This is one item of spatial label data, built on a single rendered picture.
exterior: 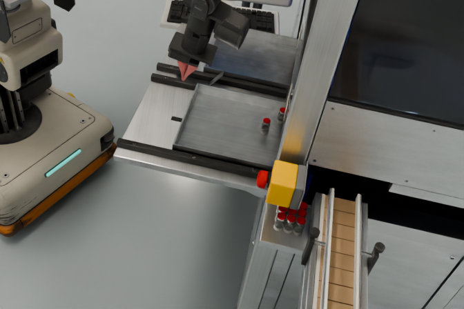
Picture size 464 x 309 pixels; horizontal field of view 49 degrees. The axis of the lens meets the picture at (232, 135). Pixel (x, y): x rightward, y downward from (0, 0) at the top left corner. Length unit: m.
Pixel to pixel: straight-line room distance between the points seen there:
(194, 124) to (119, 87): 1.53
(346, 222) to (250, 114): 0.44
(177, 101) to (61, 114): 0.96
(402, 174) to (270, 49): 0.73
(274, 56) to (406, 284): 0.80
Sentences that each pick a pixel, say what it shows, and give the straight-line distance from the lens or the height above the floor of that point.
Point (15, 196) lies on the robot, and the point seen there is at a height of 0.25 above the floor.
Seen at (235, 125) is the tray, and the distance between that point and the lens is 1.41.
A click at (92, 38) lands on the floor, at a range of 3.27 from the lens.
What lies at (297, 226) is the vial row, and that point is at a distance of 1.18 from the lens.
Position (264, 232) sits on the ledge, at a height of 0.88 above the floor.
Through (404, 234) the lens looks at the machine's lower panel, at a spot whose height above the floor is 0.85.
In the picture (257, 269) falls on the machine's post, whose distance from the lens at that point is 1.52.
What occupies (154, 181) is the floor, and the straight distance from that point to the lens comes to 2.40.
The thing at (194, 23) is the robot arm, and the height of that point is 1.25.
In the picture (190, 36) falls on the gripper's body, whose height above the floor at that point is 1.22.
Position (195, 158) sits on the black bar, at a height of 0.90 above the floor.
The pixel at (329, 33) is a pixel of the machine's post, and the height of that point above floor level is 1.35.
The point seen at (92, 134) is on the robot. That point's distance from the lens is 2.25.
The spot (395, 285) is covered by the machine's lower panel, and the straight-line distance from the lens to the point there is 1.53.
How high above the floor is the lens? 1.84
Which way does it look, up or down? 44 degrees down
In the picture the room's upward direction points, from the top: 9 degrees clockwise
